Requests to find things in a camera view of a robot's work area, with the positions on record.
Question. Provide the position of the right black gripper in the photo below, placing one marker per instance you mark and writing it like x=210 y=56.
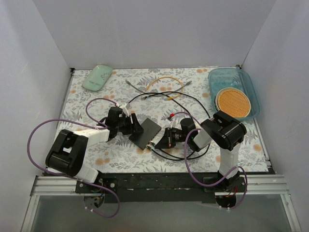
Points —
x=169 y=135

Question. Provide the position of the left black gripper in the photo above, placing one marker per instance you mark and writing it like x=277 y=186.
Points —
x=130 y=123

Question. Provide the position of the black network switch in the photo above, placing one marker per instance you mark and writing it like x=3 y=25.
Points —
x=150 y=130

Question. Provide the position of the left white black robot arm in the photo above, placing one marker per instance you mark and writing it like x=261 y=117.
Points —
x=69 y=148

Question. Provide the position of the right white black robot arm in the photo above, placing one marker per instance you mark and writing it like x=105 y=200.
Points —
x=227 y=132

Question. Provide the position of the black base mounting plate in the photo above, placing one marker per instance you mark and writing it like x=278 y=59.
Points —
x=164 y=187

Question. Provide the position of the orange woven round coaster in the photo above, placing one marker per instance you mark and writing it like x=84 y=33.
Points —
x=233 y=102

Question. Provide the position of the teal plastic tray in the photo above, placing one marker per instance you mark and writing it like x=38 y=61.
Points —
x=221 y=78

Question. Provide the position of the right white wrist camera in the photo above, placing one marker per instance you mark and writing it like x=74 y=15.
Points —
x=170 y=121

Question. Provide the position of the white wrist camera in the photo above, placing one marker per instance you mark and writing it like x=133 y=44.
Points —
x=125 y=107
x=170 y=121

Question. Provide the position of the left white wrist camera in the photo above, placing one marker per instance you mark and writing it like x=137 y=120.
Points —
x=125 y=107

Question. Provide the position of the aluminium frame rail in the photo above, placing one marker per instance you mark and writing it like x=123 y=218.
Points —
x=256 y=184

